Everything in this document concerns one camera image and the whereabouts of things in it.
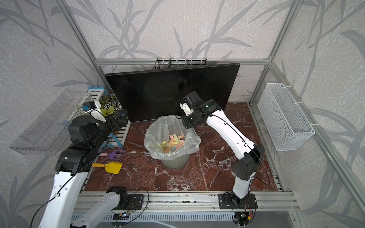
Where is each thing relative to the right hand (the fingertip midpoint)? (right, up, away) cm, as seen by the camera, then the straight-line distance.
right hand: (184, 123), depth 76 cm
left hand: (-28, +5, -14) cm, 32 cm away
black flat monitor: (-21, +18, +15) cm, 31 cm away
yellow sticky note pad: (-44, -27, +8) cm, 52 cm away
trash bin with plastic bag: (-11, -11, +9) cm, 18 cm away
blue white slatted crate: (-59, +18, +13) cm, 63 cm away
